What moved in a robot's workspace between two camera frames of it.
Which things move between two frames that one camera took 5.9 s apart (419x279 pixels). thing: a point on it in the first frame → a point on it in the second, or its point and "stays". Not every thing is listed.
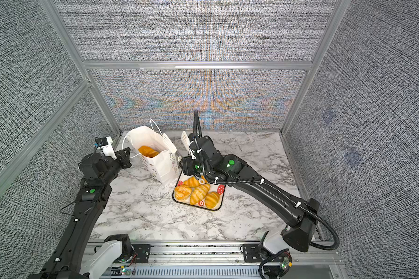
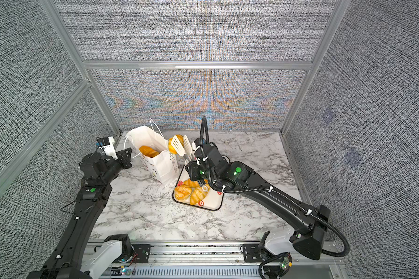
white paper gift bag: x=155 y=149 stays
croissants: x=147 y=151 stays
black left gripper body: x=113 y=168 stays
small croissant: x=212 y=199 → x=181 y=138
